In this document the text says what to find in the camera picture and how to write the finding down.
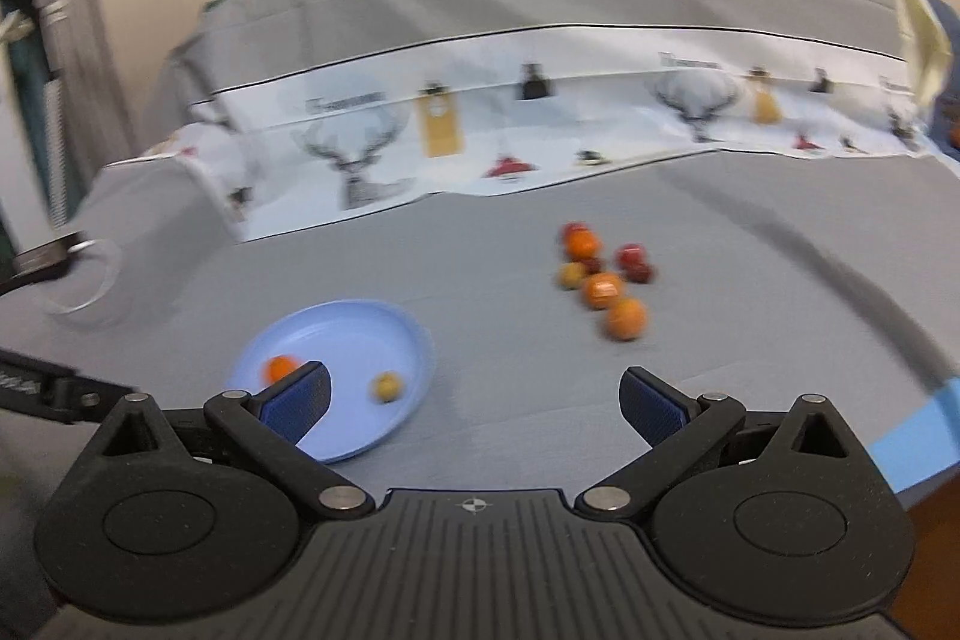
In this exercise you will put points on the light blue plate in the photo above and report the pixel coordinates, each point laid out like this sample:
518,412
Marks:
337,340

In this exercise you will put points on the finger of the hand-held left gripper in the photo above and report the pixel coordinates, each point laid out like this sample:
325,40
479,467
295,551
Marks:
60,389

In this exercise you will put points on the small red hawthorn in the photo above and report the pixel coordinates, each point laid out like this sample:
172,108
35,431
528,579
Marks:
575,229
630,254

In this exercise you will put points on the grey curtain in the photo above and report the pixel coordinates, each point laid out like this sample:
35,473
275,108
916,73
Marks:
86,55

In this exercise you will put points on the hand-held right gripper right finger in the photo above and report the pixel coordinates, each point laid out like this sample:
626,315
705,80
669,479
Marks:
652,409

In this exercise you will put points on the dark red jujube date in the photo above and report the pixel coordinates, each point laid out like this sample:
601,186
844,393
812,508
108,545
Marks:
643,272
595,266

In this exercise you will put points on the light blue strip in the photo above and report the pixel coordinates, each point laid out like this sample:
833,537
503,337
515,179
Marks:
919,445

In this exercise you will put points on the grey printed bedsheet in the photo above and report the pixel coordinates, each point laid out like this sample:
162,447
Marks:
465,250

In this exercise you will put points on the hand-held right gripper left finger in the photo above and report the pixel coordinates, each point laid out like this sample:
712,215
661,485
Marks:
300,398

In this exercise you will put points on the plastic-wrapped orange mandarin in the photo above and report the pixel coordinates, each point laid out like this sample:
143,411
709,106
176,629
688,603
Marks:
626,319
604,290

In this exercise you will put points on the white patterned pole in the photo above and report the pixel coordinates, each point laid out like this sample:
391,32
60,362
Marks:
54,108

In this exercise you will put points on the cream cloth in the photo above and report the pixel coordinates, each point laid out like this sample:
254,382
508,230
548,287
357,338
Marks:
921,36

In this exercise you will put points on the teal curtain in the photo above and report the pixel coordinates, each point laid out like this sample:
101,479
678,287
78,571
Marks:
21,100

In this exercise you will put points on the small yellowish longan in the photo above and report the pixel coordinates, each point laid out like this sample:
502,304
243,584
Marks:
571,275
388,387

